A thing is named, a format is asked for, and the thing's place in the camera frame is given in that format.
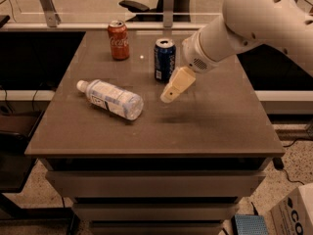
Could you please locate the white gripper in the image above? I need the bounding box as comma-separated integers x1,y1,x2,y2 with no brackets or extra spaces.
160,31,218,103

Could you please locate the blue pepsi can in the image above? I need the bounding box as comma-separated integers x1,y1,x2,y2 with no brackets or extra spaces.
154,38,176,82

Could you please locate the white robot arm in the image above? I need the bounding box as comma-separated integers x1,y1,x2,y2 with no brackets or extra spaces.
160,0,313,103

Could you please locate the red coca-cola can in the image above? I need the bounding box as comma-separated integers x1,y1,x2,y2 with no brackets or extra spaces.
108,20,129,60

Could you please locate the clear plastic water bottle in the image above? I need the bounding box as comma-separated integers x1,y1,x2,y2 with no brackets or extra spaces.
76,79,144,120

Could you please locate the black office chair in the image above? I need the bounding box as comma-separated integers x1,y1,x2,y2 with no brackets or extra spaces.
118,0,196,23

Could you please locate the grey drawer cabinet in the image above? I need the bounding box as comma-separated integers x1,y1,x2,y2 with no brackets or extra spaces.
27,30,284,235

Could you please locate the blue perforated box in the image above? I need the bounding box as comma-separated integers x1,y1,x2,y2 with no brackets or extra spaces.
232,214,269,235

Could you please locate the white cardboard box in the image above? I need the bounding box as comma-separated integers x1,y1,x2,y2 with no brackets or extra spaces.
271,183,313,235

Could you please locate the middle metal partition bracket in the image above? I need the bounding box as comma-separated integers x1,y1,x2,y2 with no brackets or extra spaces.
163,0,174,27

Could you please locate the black floor cable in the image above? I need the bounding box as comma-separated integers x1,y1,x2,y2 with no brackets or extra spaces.
272,137,307,186

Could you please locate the left metal partition bracket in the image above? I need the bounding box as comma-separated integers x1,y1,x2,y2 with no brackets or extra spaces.
39,0,61,27

